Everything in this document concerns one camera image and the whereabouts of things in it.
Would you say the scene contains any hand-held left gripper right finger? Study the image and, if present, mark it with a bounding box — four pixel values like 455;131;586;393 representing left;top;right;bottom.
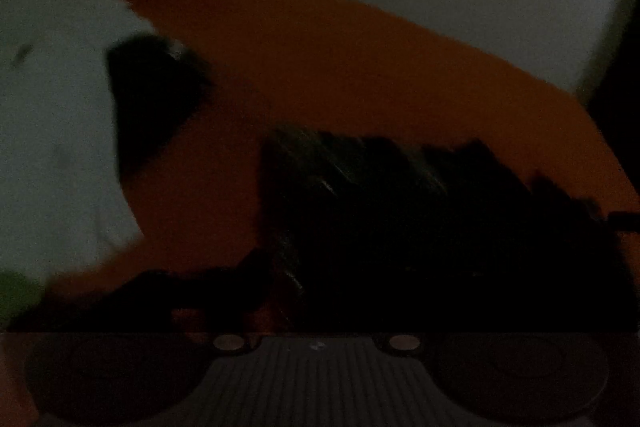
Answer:
320;132;426;354

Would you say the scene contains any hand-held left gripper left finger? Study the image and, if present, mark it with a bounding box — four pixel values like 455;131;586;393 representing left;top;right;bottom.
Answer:
112;124;321;354

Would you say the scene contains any orange cloth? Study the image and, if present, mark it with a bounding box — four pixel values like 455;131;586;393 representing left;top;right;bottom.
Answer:
44;0;640;339

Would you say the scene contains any black object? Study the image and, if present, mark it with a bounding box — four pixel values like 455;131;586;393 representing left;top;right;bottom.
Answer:
105;34;217;194

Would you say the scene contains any green object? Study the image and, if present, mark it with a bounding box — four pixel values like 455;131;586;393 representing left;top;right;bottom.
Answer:
0;271;47;325

